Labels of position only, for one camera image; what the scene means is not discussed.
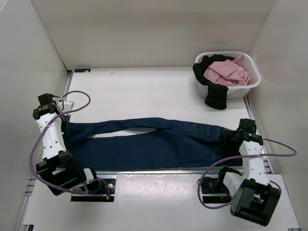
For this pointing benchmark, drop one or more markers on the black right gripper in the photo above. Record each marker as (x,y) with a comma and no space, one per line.
(228,149)

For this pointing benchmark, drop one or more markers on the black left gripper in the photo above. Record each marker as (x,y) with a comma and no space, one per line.
(64,130)

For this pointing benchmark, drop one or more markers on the dark blue denim trousers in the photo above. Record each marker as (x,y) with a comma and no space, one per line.
(148,144)

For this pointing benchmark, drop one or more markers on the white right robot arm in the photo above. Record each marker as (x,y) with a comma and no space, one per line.
(253,197)

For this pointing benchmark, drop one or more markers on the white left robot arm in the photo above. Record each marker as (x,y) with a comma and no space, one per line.
(58,169)

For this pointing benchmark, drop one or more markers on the black garment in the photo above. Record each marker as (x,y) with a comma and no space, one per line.
(217,94)

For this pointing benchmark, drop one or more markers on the small blue label sticker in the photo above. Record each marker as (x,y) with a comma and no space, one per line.
(82,70)

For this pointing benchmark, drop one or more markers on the white laundry basket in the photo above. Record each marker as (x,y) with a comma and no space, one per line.
(249,66)

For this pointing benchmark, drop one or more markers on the pink garment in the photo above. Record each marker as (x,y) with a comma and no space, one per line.
(229,73)

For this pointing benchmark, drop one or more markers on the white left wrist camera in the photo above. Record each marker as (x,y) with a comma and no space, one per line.
(67,106)

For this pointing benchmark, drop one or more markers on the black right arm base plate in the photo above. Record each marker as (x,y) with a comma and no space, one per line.
(214,191)

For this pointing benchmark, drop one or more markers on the aluminium table edge rail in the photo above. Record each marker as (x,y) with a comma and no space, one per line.
(154,172)

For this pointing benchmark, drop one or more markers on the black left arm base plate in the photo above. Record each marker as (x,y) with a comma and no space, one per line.
(99,191)

